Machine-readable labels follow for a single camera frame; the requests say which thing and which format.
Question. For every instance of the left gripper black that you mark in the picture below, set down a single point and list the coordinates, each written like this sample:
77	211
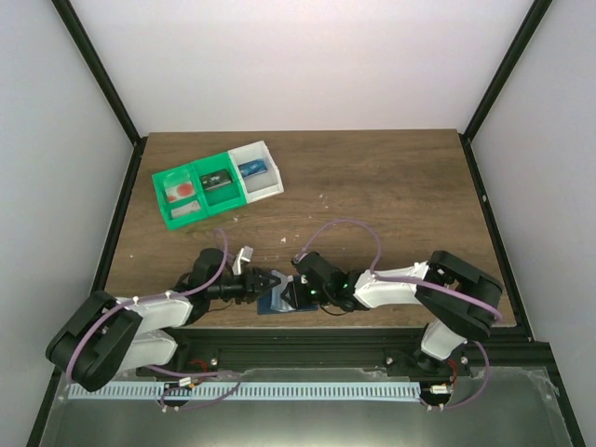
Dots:
254	283

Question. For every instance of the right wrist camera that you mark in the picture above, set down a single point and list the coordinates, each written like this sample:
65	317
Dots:
319	273

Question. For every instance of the green bin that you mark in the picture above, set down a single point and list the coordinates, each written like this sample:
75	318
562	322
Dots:
169	177
223	199

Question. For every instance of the white bin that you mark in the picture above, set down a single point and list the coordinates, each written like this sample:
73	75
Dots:
258	187

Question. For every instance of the red white card stack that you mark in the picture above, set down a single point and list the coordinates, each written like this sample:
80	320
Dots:
179	192

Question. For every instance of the black card stack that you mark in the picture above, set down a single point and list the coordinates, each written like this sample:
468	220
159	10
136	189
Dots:
215	180

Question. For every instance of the left green bin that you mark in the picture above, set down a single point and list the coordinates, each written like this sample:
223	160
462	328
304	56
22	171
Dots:
169	177

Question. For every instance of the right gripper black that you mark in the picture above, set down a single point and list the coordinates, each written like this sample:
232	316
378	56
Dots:
298	292

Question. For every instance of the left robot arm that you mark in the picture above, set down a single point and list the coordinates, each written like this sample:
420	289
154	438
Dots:
110	335

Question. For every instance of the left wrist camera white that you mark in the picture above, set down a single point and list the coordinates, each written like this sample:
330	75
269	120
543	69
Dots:
243	257

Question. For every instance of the middle green bin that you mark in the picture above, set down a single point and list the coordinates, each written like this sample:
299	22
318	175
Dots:
223	199

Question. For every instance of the black aluminium frame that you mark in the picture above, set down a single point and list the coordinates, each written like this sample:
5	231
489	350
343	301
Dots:
513	346

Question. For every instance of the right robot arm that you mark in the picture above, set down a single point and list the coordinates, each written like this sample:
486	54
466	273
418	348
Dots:
462	298

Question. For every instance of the light blue cable duct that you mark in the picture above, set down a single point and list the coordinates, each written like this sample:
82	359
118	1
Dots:
261	391

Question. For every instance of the blue card stack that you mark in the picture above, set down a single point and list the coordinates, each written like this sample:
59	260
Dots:
252	168

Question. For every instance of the blue card holder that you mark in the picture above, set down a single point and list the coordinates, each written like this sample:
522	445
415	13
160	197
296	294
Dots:
263	304

